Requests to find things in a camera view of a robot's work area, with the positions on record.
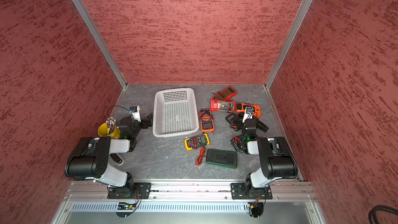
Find small black multimeter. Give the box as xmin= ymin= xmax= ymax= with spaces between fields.
xmin=226 ymin=113 xmax=244 ymax=131

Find green multimeter DT9205A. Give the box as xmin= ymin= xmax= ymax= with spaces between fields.
xmin=230 ymin=135 xmax=249 ymax=154

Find white plastic perforated basket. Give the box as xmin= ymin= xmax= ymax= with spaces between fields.
xmin=152 ymin=88 xmax=199 ymax=138

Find green multimeter face down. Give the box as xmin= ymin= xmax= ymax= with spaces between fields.
xmin=206 ymin=149 xmax=237 ymax=169

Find orange black multimeter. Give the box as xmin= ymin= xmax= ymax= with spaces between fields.
xmin=199 ymin=108 xmax=215 ymax=133

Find yellow multimeter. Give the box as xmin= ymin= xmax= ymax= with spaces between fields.
xmin=184 ymin=133 xmax=210 ymax=151

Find red probe leads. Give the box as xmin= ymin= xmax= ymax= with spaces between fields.
xmin=195 ymin=147 xmax=206 ymax=166

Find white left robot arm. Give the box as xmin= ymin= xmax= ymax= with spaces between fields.
xmin=64 ymin=112 xmax=153 ymax=199

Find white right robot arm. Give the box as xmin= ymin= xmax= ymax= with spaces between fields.
xmin=241 ymin=118 xmax=299 ymax=198

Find orange long multimeter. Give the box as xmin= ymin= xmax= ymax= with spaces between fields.
xmin=235 ymin=102 xmax=261 ymax=118

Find dark red flat multimeter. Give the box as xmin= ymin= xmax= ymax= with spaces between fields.
xmin=212 ymin=86 xmax=237 ymax=101

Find metal probes in cup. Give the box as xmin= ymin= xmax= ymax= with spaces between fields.
xmin=106 ymin=117 xmax=116 ymax=134

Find yellow cup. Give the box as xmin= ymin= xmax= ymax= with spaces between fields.
xmin=97 ymin=123 xmax=121 ymax=139

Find white black remote tester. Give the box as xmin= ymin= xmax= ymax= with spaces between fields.
xmin=109 ymin=153 xmax=124 ymax=166

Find red clamp meter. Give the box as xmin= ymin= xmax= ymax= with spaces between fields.
xmin=210 ymin=100 xmax=236 ymax=113

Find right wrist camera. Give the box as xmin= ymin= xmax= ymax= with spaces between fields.
xmin=243 ymin=106 xmax=255 ymax=123

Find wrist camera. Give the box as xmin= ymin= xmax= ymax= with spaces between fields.
xmin=130 ymin=106 xmax=141 ymax=122
xmin=243 ymin=106 xmax=255 ymax=123

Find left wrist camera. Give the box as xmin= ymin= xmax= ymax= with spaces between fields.
xmin=130 ymin=106 xmax=141 ymax=122

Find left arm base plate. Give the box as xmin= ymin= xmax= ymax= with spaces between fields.
xmin=107 ymin=182 xmax=152 ymax=200

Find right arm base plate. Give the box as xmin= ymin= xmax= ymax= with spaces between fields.
xmin=230 ymin=183 xmax=273 ymax=200

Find black cable bottom right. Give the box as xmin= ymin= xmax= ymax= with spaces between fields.
xmin=368 ymin=205 xmax=398 ymax=224

